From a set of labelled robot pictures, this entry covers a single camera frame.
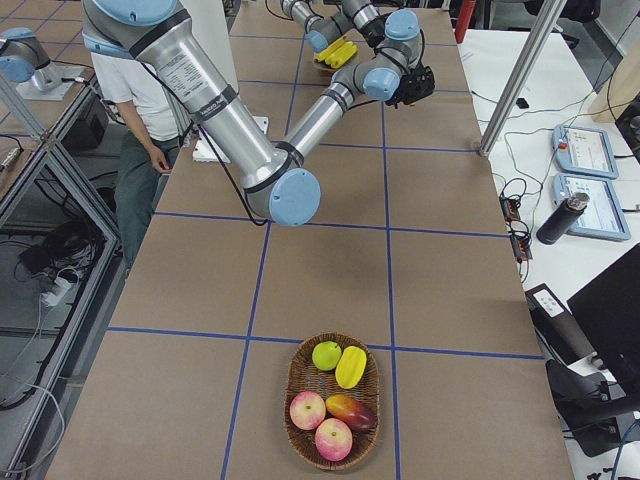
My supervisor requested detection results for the black monitor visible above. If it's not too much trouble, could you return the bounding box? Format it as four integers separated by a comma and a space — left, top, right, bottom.
568, 246, 639, 390

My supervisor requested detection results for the near blue teach pendant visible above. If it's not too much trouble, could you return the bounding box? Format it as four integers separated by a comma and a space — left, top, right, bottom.
552, 173, 631, 242

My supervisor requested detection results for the yellow star fruit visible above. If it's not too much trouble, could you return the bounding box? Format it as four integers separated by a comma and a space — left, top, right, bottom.
335, 346, 367, 389

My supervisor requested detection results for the blue teach pendant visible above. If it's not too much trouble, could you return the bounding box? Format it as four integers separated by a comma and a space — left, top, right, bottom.
552, 173, 631, 242
552, 124, 619, 180

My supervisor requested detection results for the white camera mast base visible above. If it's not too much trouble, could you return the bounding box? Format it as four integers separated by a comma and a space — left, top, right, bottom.
185, 1, 274, 173

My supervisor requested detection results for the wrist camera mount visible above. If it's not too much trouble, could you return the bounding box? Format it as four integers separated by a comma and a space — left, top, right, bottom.
385, 62, 435, 108

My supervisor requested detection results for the grey square plate orange rim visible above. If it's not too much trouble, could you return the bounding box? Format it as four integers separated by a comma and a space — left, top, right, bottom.
313, 49, 359, 73

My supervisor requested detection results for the woven wicker fruit basket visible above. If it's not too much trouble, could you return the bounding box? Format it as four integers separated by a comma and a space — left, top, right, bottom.
284, 332, 380, 470

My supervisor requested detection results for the red cylinder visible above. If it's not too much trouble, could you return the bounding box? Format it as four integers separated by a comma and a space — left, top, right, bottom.
454, 0, 476, 44

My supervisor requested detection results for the pink apple front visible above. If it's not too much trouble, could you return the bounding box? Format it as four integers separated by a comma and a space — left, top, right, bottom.
314, 418, 353, 462

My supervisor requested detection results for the dark red apple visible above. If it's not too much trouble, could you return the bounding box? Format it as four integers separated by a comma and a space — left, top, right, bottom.
325, 394, 377, 432

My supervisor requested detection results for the person in white shirt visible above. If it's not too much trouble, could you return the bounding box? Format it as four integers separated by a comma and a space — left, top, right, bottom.
91, 53, 181, 269

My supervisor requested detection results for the pink apple left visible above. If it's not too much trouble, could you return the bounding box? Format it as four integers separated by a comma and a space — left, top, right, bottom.
289, 391, 326, 431

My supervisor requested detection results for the black water bottle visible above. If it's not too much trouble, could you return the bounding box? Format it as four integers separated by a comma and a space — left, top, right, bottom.
536, 192, 590, 245

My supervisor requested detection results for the yellow banana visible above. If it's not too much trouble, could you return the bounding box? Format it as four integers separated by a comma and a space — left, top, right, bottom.
327, 42, 358, 69
318, 39, 358, 69
314, 36, 346, 63

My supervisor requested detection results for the far blue teach pendant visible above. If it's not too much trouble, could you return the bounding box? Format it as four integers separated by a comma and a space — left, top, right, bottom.
552, 124, 619, 180

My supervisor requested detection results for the pink apple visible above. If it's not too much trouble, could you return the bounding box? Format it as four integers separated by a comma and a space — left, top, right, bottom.
289, 391, 326, 431
314, 418, 353, 462

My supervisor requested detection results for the green pear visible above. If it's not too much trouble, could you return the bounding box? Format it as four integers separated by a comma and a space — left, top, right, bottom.
312, 341, 342, 371

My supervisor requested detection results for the aluminium frame post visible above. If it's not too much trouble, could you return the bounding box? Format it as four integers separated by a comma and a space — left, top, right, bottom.
477, 0, 567, 157

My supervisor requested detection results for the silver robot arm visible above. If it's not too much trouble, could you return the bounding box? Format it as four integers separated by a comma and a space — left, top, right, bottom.
280, 0, 385, 53
82, 1, 429, 226

